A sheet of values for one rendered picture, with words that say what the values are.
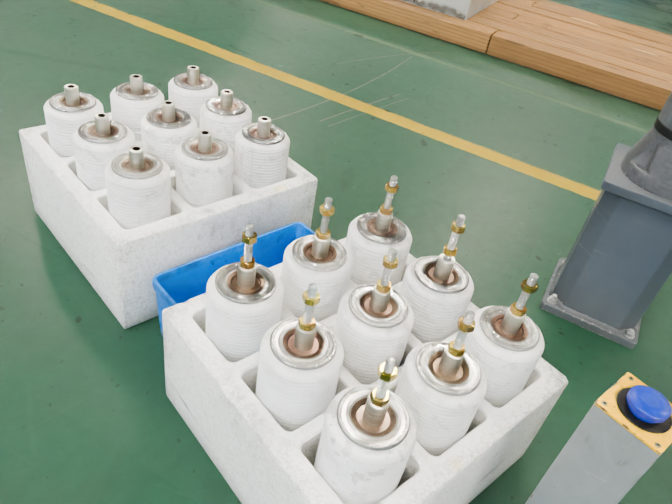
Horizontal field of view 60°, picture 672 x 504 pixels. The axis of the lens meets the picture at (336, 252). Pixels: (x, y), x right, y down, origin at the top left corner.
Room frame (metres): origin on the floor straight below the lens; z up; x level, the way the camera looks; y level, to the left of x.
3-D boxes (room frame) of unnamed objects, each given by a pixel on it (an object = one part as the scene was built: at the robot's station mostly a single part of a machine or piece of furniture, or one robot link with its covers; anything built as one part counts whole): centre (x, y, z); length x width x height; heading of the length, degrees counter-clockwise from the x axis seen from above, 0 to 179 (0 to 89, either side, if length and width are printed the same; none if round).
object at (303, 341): (0.45, 0.02, 0.26); 0.02 x 0.02 x 0.03
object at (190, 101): (1.08, 0.34, 0.16); 0.10 x 0.10 x 0.18
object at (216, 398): (0.54, -0.06, 0.09); 0.39 x 0.39 x 0.18; 47
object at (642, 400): (0.39, -0.33, 0.32); 0.04 x 0.04 x 0.02
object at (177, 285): (0.72, 0.13, 0.06); 0.30 x 0.11 x 0.12; 138
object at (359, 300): (0.54, -0.06, 0.25); 0.08 x 0.08 x 0.01
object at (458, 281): (0.62, -0.15, 0.25); 0.08 x 0.08 x 0.01
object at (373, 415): (0.37, -0.07, 0.26); 0.02 x 0.02 x 0.03
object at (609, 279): (0.95, -0.54, 0.15); 0.19 x 0.19 x 0.30; 68
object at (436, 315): (0.62, -0.15, 0.16); 0.10 x 0.10 x 0.18
